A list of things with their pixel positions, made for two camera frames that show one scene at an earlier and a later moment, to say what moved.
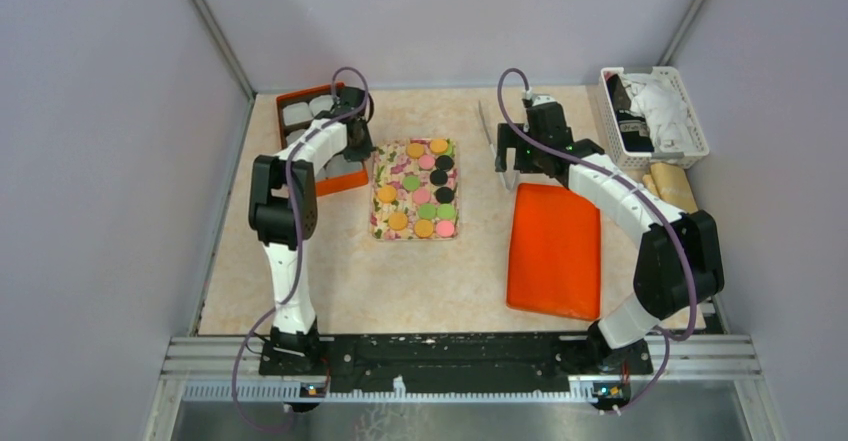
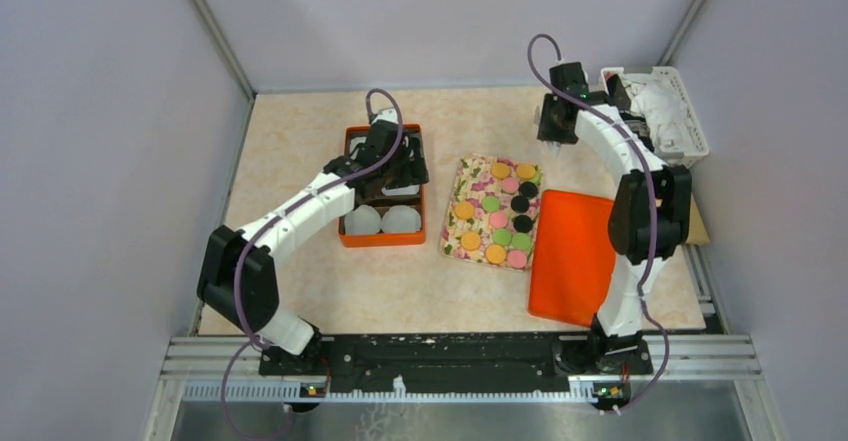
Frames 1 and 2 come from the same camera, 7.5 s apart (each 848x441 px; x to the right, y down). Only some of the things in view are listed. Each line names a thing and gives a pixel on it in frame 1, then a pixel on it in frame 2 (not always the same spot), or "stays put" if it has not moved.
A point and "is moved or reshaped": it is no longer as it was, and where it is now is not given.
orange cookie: (387, 194) → (464, 210)
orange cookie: (398, 221) → (470, 241)
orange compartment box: (297, 108) → (412, 196)
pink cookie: (421, 195) → (499, 219)
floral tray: (415, 189) → (493, 211)
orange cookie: (415, 150) is moved or reshaped
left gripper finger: (359, 142) → (372, 184)
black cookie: (445, 195) → (523, 223)
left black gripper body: (361, 119) → (393, 163)
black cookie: (444, 163) → (528, 189)
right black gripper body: (539, 153) → (548, 130)
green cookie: (427, 211) → (502, 237)
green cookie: (446, 211) → (521, 241)
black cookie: (438, 177) → (520, 204)
